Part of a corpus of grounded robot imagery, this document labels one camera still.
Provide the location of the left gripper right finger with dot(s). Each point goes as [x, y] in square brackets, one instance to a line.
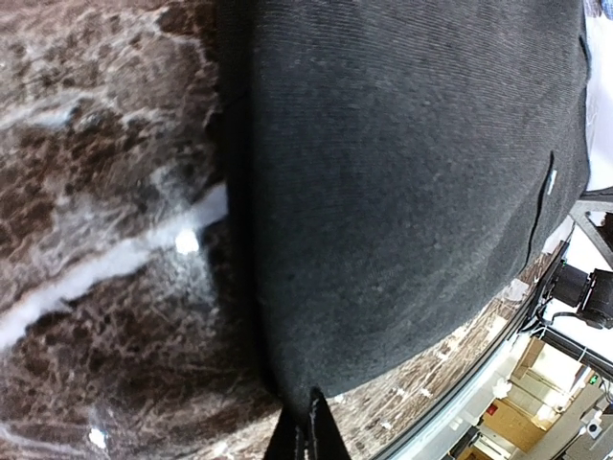
[324, 439]

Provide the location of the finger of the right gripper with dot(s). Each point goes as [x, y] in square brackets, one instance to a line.
[592, 213]

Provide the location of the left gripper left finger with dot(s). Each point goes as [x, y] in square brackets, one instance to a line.
[287, 441]

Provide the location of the black long sleeve shirt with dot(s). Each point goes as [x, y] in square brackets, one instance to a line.
[392, 165]

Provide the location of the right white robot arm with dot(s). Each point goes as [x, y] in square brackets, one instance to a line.
[589, 294]

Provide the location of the cardboard boxes in background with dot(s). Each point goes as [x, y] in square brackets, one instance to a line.
[540, 408]

